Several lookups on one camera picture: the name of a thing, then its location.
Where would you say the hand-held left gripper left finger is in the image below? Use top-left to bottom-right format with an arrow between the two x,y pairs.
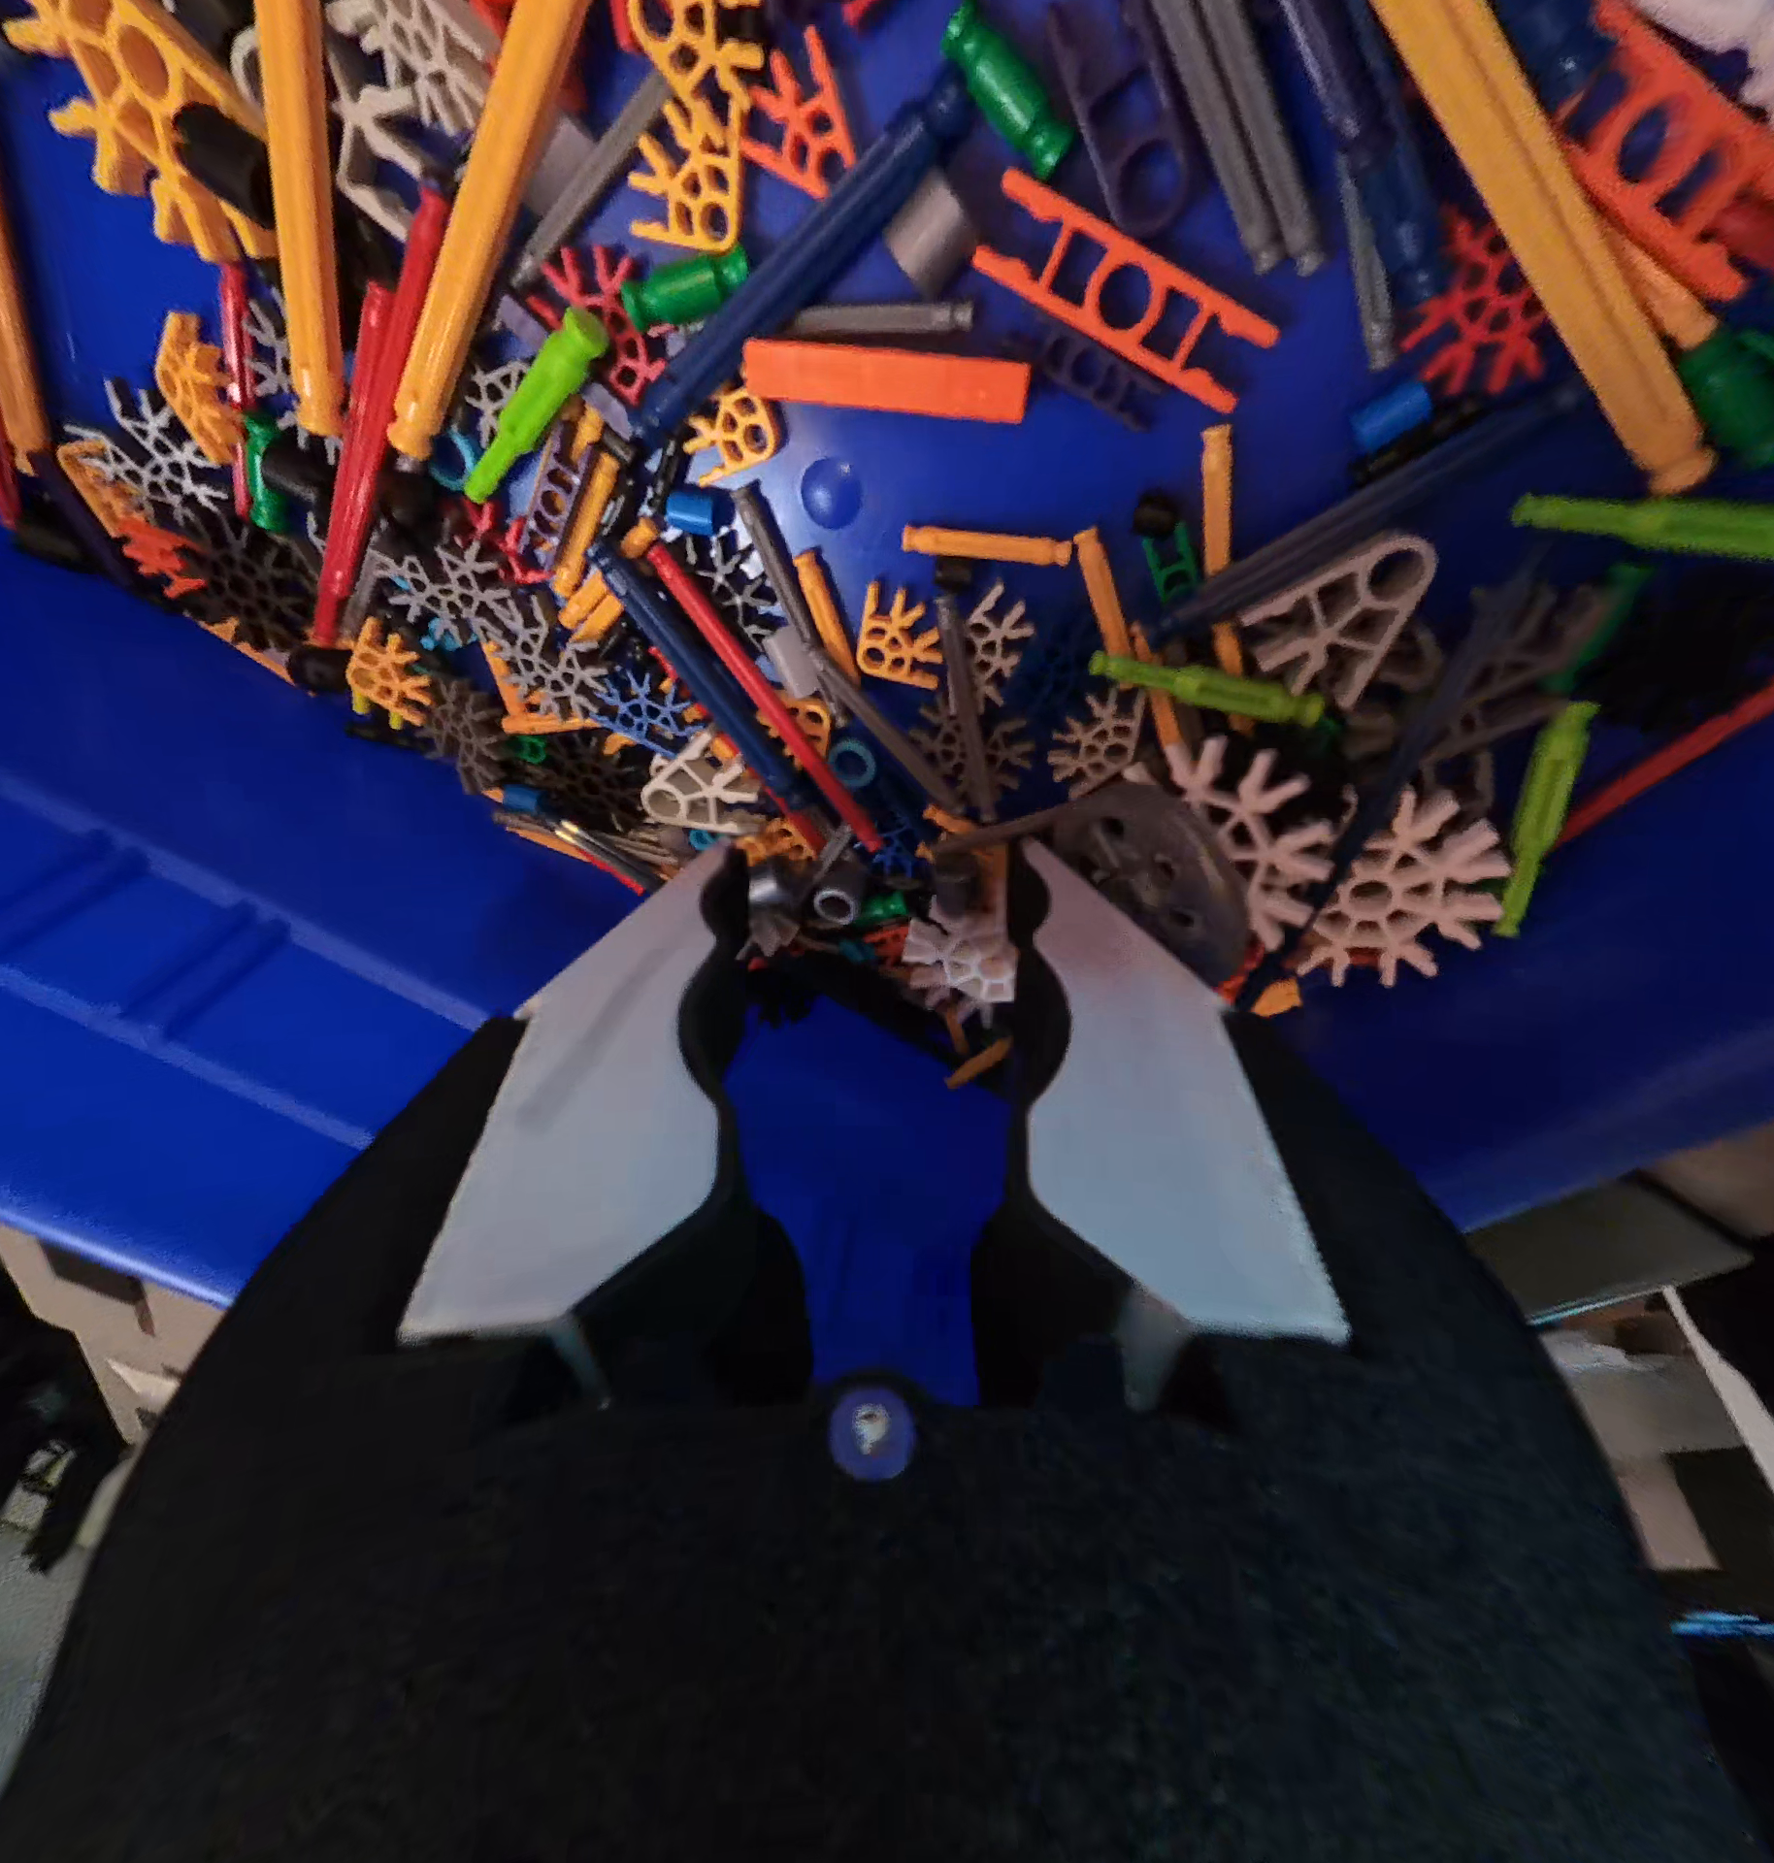
398,845 -> 815,1409

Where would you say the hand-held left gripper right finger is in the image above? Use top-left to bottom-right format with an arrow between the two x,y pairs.
972,845 -> 1353,1409

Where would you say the blue plastic bin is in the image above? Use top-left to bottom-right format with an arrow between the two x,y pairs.
0,0 -> 1774,1315

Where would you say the pile of colourful construction pieces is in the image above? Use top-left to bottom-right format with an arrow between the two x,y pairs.
0,0 -> 1774,1092

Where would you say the grey toy wheel hub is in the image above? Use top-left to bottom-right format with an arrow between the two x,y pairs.
1051,785 -> 1253,1000

